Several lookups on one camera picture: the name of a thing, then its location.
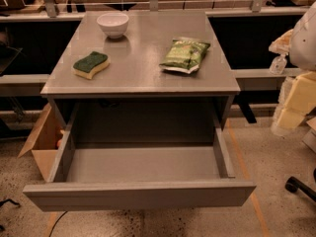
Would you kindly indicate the clear hand sanitizer bottle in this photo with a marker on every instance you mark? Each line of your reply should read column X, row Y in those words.
column 278, row 64

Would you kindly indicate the green and yellow sponge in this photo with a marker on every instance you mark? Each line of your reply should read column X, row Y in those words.
column 91, row 64

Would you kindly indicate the grey drawer cabinet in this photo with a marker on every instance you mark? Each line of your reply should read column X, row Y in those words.
column 134, row 99

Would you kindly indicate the brown cardboard box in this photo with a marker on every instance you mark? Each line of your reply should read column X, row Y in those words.
column 44, row 140

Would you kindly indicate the white ceramic bowl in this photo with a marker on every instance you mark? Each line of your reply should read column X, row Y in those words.
column 113, row 24

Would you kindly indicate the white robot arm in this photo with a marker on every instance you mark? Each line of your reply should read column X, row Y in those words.
column 300, row 42

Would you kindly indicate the black office chair base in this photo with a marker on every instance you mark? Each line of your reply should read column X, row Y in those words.
column 293, row 185

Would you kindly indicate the grey metal shelf rail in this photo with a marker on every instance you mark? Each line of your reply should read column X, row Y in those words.
column 22, row 85

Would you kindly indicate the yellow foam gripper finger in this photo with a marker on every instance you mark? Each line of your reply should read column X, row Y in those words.
column 297, row 98

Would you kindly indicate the open grey top drawer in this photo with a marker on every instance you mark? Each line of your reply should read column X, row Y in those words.
column 141, row 156

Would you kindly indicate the green jalapeno chip bag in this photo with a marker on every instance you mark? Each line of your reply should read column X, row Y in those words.
column 185, row 55

